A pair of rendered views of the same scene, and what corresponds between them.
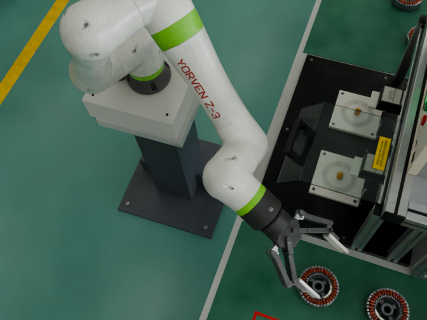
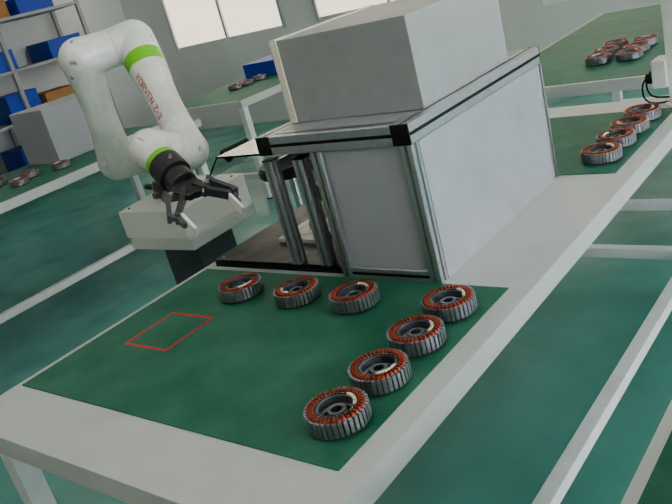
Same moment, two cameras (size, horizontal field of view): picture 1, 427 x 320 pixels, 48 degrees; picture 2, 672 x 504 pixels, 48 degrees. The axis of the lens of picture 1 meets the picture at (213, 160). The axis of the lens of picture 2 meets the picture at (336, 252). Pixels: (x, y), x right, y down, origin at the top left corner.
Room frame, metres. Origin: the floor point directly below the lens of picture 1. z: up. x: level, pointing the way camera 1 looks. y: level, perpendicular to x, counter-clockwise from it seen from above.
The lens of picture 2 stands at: (-1.41, -0.92, 1.45)
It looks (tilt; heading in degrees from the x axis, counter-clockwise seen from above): 20 degrees down; 14
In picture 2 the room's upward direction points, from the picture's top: 15 degrees counter-clockwise
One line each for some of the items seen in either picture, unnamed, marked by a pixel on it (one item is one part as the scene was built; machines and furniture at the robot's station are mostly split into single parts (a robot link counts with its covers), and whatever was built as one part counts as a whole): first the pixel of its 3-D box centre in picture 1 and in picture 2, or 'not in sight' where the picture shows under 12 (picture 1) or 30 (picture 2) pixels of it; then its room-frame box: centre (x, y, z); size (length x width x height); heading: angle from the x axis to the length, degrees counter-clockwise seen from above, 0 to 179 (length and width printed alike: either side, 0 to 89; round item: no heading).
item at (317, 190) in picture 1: (338, 178); (314, 230); (0.57, -0.37, 0.78); 0.15 x 0.15 x 0.01; 62
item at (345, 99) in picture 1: (356, 114); not in sight; (0.78, -0.49, 0.78); 0.15 x 0.15 x 0.01; 62
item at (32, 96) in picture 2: not in sight; (15, 107); (5.92, 3.87, 0.92); 0.42 x 0.36 x 0.28; 62
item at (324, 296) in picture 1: (318, 286); (240, 287); (0.26, -0.24, 0.77); 0.11 x 0.11 x 0.04
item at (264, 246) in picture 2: (351, 148); (344, 218); (0.67, -0.44, 0.76); 0.64 x 0.47 x 0.02; 152
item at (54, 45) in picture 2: not in sight; (55, 47); (6.54, 3.54, 1.37); 0.42 x 0.42 x 0.19; 63
